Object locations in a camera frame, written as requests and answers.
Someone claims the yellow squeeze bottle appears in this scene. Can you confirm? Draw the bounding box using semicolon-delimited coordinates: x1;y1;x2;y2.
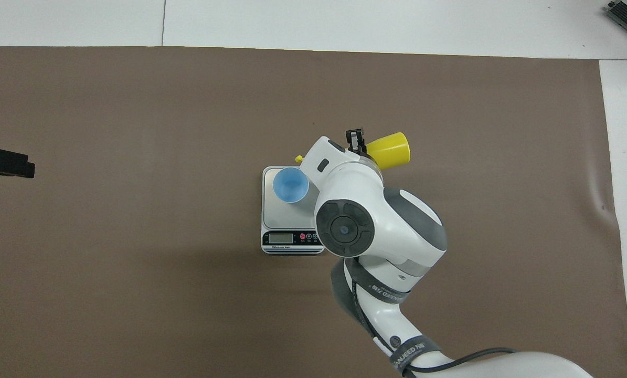
295;132;411;170

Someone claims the light blue plastic cup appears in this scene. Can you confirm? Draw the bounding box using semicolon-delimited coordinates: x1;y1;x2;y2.
272;167;310;204

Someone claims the silver digital kitchen scale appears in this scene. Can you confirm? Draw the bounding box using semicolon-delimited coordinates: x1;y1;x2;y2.
261;166;326;256

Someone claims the brown paper table mat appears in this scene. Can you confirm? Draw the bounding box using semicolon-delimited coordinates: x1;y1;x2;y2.
0;46;627;378

